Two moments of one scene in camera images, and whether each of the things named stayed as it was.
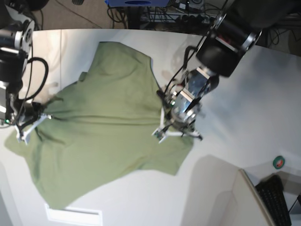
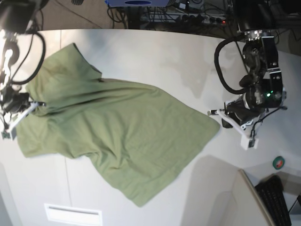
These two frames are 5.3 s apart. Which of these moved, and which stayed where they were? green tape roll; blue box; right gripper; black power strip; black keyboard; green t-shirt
Moved: right gripper; green t-shirt
Stayed: black power strip; blue box; black keyboard; green tape roll
